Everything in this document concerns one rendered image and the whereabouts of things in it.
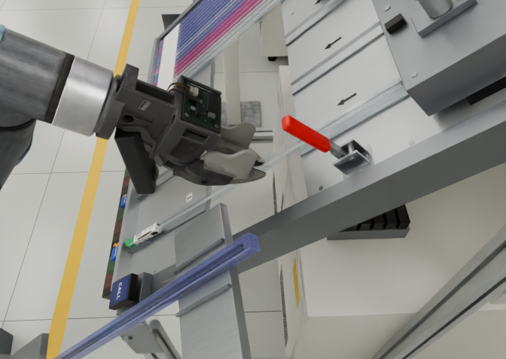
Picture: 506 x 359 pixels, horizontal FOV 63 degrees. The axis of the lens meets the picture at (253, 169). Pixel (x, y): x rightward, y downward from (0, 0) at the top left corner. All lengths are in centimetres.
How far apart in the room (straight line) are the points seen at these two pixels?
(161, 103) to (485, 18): 30
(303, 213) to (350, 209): 5
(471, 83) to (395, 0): 12
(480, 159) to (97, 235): 142
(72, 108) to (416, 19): 34
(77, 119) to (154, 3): 229
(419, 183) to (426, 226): 50
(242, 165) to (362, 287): 42
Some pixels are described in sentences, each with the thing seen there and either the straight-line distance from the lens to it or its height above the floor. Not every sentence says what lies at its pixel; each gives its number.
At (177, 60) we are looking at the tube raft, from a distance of 96.
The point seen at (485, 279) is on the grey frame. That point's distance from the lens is 62.
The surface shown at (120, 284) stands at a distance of 65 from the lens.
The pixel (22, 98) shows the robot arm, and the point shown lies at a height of 111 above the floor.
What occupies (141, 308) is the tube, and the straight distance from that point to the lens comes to 43.
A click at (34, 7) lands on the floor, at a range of 291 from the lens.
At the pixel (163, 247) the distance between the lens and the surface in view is 67.
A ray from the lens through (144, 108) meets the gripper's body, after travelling 44.
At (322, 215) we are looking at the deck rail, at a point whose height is 98.
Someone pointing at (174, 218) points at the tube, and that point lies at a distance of 65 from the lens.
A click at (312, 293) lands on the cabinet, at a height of 62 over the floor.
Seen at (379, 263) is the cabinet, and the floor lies 62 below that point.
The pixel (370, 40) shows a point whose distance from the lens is 55.
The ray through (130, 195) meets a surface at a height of 73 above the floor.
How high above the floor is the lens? 138
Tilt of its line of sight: 53 degrees down
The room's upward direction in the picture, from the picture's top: straight up
